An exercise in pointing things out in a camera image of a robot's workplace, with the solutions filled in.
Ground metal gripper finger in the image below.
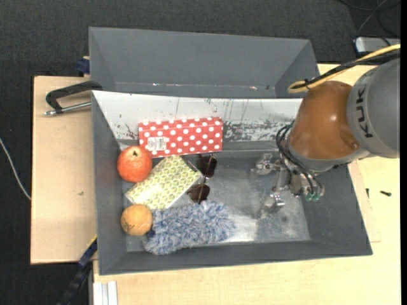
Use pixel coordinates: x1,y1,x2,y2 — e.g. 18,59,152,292
256,193,286,219
250,153,282,177

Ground dark sunglasses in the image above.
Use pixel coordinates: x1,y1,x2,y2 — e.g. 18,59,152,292
185,153,219,205

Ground red white-dotted box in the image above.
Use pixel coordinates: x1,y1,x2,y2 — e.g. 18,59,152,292
137,116,224,159

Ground blue and white fluffy duster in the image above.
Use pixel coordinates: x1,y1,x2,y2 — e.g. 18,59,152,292
141,200,237,256

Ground yellow-green patterned box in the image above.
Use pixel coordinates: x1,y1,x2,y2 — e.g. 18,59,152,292
124,154,205,211

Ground grey metal bin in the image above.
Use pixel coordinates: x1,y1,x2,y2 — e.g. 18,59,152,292
88,26,373,276

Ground orange fruit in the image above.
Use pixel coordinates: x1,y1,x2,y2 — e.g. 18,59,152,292
116,145,154,184

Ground tan ball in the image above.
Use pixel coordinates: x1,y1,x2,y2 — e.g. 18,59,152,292
120,203,154,237

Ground pale wood flat board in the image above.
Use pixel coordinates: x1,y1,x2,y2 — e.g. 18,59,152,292
30,75,98,264

